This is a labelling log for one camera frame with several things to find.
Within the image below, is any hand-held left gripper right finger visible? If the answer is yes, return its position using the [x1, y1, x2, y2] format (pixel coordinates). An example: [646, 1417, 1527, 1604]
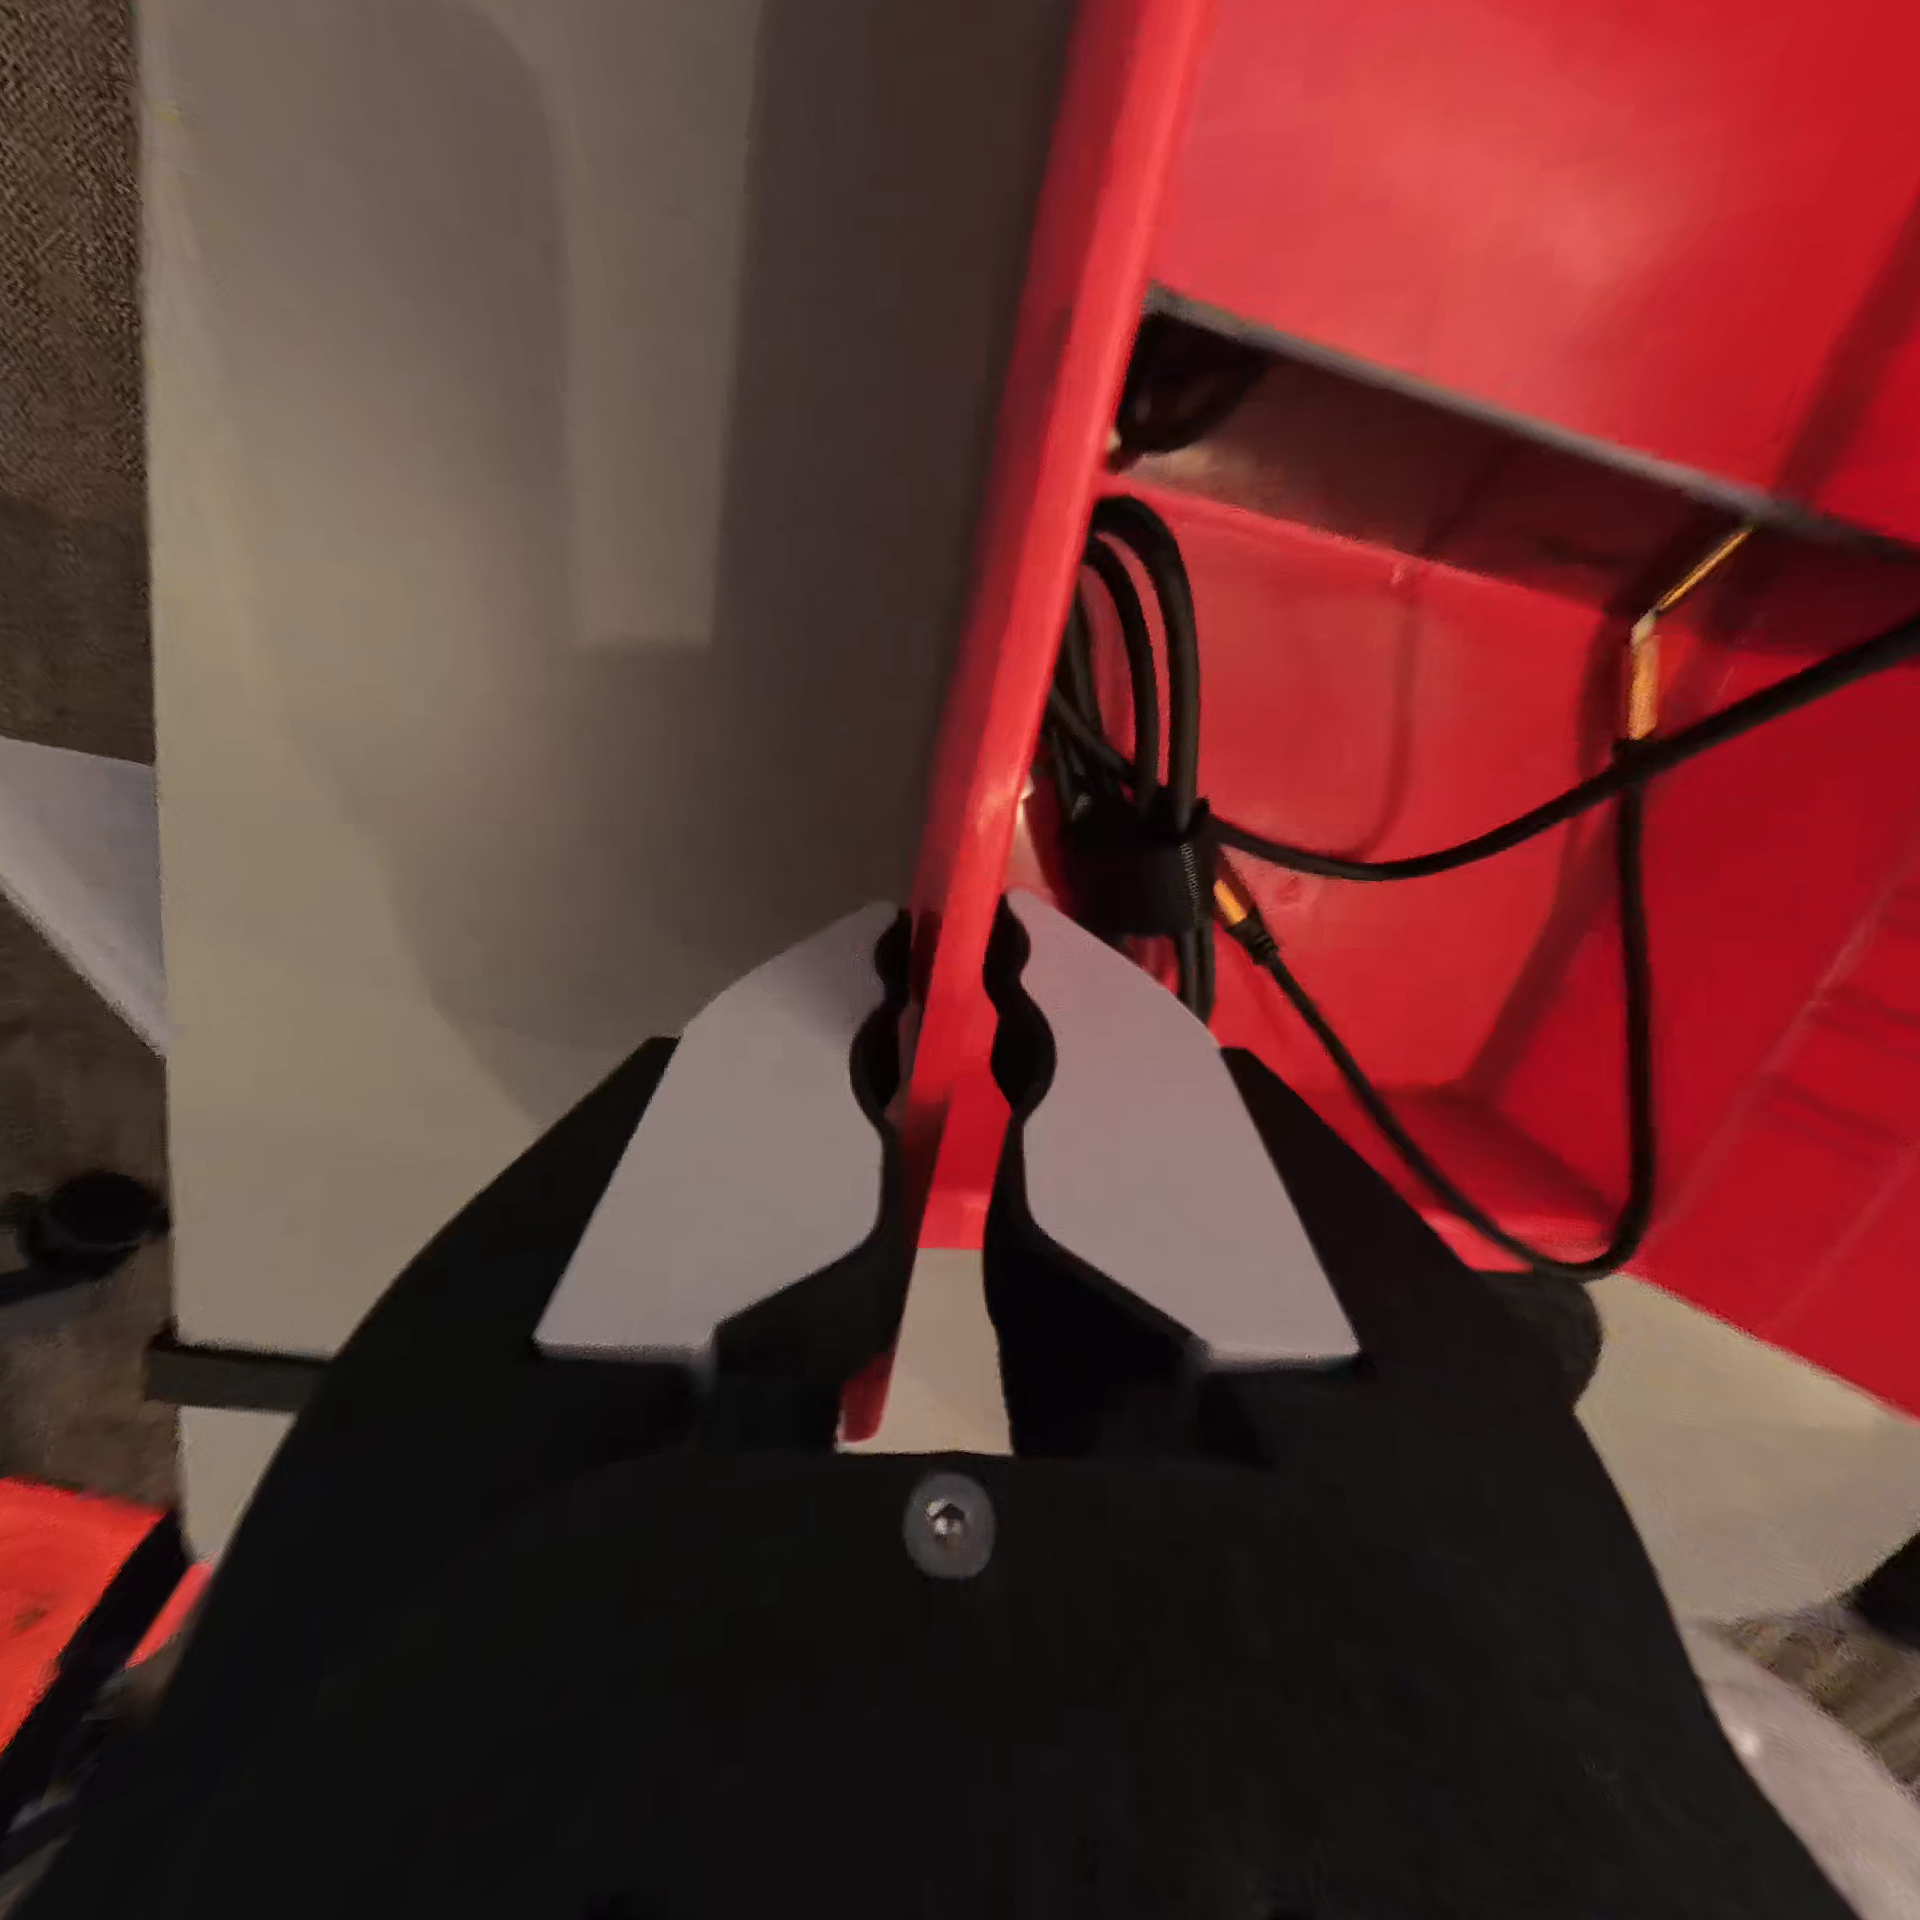
[983, 893, 1362, 1459]

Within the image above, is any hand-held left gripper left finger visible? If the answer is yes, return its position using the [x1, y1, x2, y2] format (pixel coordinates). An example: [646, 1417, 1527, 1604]
[532, 900, 920, 1452]

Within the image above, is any thick black usb-c cable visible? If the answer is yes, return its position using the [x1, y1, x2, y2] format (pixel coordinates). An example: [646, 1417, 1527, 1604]
[1041, 494, 1217, 1022]

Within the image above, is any thin black gold-plug cable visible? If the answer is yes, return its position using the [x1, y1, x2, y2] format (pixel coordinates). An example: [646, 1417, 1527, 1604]
[1199, 606, 1920, 1280]

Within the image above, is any red plastic bin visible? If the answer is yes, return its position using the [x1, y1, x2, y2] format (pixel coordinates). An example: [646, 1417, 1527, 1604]
[831, 0, 1920, 1451]
[0, 1477, 212, 1742]

